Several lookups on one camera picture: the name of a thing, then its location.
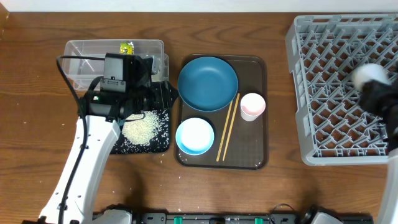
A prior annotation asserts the yellow green snack wrapper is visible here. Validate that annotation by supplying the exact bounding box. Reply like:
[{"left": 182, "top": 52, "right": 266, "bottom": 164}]
[{"left": 119, "top": 41, "right": 134, "bottom": 55}]

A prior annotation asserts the green white cup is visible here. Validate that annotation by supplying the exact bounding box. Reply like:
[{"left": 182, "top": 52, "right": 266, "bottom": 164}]
[{"left": 351, "top": 63, "right": 391, "bottom": 91}]

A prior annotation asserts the dark blue plate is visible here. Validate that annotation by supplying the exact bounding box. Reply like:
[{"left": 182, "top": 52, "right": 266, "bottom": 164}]
[{"left": 178, "top": 57, "right": 239, "bottom": 112}]

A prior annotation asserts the light blue rice bowl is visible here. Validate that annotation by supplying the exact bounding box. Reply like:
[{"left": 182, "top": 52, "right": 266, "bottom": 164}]
[{"left": 175, "top": 118, "right": 215, "bottom": 156}]

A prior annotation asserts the pink white cup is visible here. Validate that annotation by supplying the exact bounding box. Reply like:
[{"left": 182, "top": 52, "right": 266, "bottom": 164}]
[{"left": 240, "top": 93, "right": 266, "bottom": 121}]

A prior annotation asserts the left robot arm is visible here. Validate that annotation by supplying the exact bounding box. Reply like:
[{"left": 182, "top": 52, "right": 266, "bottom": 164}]
[{"left": 36, "top": 53, "right": 178, "bottom": 223}]

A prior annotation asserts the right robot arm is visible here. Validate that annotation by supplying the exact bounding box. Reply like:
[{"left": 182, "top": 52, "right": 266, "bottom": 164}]
[{"left": 359, "top": 80, "right": 397, "bottom": 224}]

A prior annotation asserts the clear plastic waste bin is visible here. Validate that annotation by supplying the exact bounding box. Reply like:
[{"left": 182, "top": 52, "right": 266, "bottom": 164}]
[{"left": 62, "top": 39, "right": 169, "bottom": 91}]

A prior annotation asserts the grey dishwasher rack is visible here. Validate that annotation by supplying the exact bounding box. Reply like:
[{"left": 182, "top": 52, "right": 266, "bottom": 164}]
[{"left": 285, "top": 14, "right": 397, "bottom": 166}]

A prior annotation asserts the pile of white rice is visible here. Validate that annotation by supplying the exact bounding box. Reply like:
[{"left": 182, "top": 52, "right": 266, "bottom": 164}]
[{"left": 122, "top": 110, "right": 170, "bottom": 147}]

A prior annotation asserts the black rectangular tray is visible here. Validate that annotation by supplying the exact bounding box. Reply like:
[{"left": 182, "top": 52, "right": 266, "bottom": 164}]
[{"left": 111, "top": 109, "right": 171, "bottom": 154}]

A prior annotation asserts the brown serving tray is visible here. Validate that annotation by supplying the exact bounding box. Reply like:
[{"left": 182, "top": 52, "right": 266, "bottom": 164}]
[{"left": 175, "top": 55, "right": 269, "bottom": 170}]

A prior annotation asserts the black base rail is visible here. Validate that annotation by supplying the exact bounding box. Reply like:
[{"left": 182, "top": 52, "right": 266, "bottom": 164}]
[{"left": 93, "top": 203, "right": 374, "bottom": 224}]

